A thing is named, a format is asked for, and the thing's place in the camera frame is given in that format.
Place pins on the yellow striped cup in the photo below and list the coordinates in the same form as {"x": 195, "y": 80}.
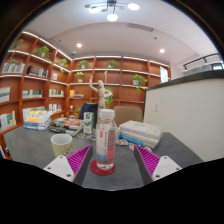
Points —
{"x": 61, "y": 145}

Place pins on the ceiling air vent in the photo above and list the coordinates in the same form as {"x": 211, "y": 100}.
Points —
{"x": 140, "y": 27}

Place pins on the recessed ceiling downlight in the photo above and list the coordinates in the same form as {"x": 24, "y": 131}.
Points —
{"x": 79, "y": 45}
{"x": 162, "y": 50}

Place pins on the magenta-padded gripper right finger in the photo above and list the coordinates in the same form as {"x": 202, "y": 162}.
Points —
{"x": 164, "y": 166}

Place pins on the colourful book stack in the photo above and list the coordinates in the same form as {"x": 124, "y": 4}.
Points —
{"x": 36, "y": 119}

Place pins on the clear plastic water bottle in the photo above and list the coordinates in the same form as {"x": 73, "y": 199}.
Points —
{"x": 106, "y": 143}

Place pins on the wooden shelf unit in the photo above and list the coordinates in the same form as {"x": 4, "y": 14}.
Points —
{"x": 40, "y": 83}

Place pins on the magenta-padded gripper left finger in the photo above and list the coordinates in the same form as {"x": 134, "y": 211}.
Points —
{"x": 63, "y": 166}

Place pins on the tall green white carton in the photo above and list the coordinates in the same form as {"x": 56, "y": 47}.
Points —
{"x": 88, "y": 122}

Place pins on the flat round red coaster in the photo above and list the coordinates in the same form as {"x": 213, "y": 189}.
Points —
{"x": 95, "y": 170}

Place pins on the white book stack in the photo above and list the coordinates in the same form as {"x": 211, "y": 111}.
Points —
{"x": 140, "y": 131}

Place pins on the dark magazine stack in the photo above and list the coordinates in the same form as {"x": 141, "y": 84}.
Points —
{"x": 66, "y": 125}

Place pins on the metal stair railing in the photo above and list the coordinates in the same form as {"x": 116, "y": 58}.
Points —
{"x": 203, "y": 58}

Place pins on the white wall switch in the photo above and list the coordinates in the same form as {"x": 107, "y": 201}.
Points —
{"x": 156, "y": 107}

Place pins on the beige chair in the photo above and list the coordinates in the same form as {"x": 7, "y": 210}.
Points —
{"x": 128, "y": 115}

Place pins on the wooden artist mannequin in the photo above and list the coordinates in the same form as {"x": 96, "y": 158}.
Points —
{"x": 101, "y": 91}

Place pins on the ceiling chandelier with round lamps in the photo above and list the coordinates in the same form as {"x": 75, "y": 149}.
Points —
{"x": 112, "y": 17}

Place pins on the white partition with dark top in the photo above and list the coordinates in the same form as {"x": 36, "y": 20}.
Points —
{"x": 190, "y": 116}

